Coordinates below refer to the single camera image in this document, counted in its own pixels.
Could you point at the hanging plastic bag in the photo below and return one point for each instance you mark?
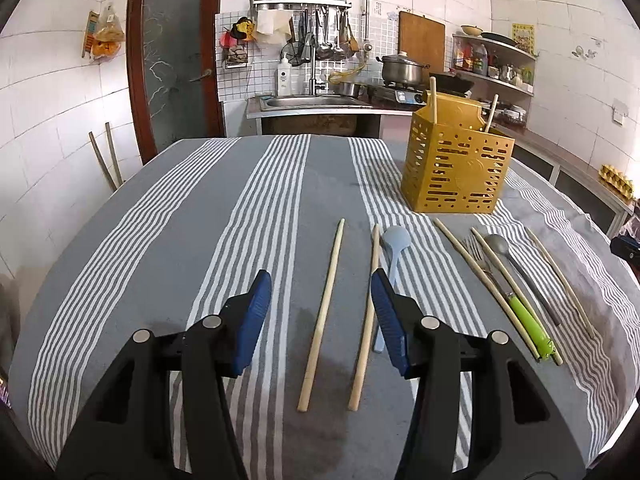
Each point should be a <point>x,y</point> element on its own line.
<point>107,37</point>

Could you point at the metal wall rack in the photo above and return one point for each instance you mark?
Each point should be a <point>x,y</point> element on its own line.
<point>300,2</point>

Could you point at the sink counter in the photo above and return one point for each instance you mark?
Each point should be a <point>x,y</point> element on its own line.
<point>315,120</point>

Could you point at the yellow perforated utensil holder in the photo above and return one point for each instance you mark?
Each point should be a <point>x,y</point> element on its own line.
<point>450,170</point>

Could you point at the hanging kitchen utensils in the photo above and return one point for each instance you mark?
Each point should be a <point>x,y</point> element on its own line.
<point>327,35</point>

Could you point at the steel faucet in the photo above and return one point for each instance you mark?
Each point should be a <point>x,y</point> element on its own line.
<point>314,70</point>

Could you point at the brown framed glass door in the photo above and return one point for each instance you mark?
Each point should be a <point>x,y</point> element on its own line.
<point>172,60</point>

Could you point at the steel kitchen sink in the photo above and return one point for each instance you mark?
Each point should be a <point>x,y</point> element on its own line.
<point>310,102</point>

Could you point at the rectangular wooden cutting board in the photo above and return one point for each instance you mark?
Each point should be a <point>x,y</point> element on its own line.
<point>420,40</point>

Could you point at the wall power socket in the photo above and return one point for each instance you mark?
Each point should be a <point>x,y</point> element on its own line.
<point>620,111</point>

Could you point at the wooden chopstick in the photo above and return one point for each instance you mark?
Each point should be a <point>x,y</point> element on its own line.
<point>360,360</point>
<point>561,285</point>
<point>486,287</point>
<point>492,112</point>
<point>321,315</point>
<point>433,100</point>
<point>500,272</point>

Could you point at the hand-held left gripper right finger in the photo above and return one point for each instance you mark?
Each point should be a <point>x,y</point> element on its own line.
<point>390,325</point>

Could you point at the hanging white cloth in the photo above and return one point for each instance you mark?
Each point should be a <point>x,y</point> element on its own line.
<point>272,27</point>

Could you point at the grey metal spoon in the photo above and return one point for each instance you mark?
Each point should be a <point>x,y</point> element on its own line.
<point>496,246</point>

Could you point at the wooden stick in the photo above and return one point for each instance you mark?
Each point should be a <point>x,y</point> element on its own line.
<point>102,162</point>
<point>114,152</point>

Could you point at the egg carton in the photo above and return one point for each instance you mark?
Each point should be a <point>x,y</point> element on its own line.
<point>615,177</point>

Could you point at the row of condiment bottles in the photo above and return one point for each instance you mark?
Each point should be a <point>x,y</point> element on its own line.
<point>472,59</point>

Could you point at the steel pot with lid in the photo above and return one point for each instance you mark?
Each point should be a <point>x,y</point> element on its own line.
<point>402,71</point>

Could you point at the bowl on shelf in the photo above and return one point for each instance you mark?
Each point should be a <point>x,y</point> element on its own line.
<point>472,30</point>

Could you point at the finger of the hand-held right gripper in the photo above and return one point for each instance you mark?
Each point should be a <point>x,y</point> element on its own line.
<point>625,247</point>

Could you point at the gas stove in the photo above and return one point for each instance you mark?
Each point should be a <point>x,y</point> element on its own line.
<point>400,95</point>

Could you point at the yellow wall poster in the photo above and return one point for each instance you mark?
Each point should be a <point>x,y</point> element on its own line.
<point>522,39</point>

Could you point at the light blue plastic spoon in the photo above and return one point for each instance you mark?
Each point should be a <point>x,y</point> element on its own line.
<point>396,246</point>

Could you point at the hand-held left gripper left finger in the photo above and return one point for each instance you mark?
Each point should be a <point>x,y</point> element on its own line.
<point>252,325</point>

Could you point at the white soap bottle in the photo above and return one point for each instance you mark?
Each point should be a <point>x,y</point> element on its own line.
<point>284,80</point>

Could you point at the steel bowl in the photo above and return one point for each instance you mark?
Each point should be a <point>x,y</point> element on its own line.
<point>347,89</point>

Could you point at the black wok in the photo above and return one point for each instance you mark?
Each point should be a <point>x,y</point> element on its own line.
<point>455,82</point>

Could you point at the grey striped tablecloth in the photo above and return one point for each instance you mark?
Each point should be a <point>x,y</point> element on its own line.
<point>200,240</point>

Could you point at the corner wall shelf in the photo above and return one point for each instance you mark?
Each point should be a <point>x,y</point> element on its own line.
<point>500,77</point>

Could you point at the kitchen counter cabinet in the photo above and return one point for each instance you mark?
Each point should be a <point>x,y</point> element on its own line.
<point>565,165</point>

